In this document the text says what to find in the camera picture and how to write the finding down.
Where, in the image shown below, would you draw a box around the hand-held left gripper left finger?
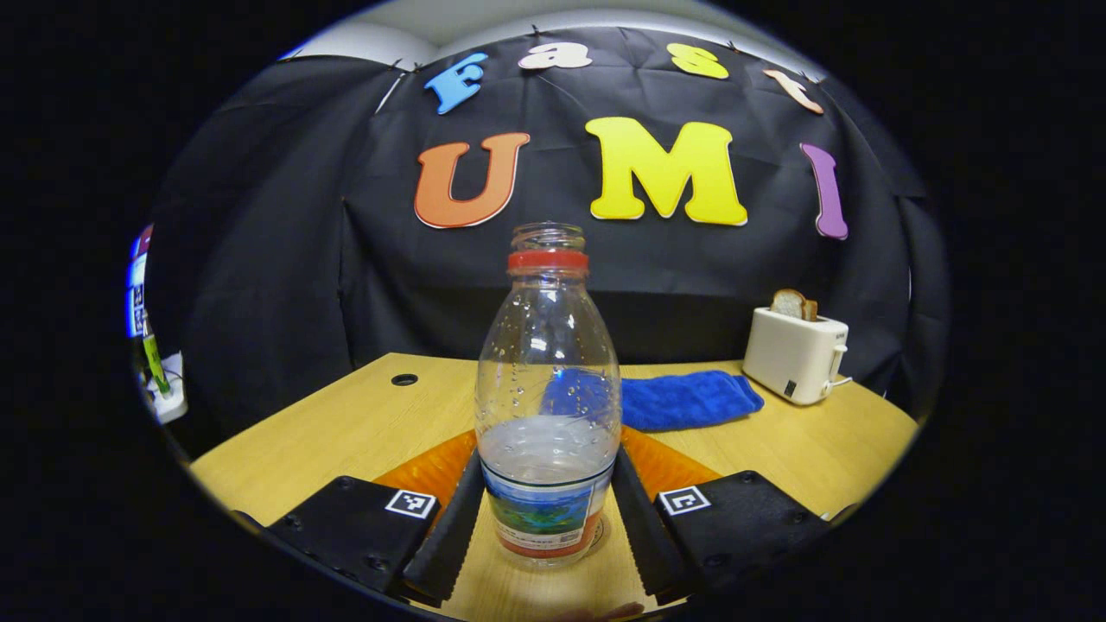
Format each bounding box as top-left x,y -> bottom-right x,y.
264,428 -> 485,606

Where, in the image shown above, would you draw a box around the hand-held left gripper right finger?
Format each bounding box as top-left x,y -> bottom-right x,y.
609,425 -> 835,606

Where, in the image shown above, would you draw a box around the clear plastic water bottle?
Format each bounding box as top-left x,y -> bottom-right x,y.
474,222 -> 623,568

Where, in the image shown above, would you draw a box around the green drink bottle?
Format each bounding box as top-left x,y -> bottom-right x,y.
143,315 -> 172,397

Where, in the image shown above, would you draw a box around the blue towel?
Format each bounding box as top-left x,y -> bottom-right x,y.
620,369 -> 766,433

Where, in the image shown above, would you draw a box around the white toaster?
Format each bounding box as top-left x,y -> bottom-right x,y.
742,307 -> 853,406

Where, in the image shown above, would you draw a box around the bread slice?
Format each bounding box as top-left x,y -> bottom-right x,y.
770,289 -> 818,322

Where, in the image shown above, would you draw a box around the black backdrop cloth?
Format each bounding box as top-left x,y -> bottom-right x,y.
143,26 -> 951,433

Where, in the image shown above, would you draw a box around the white side table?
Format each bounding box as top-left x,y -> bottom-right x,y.
143,350 -> 189,424

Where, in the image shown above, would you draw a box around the computer monitor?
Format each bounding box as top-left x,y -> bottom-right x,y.
127,225 -> 155,338

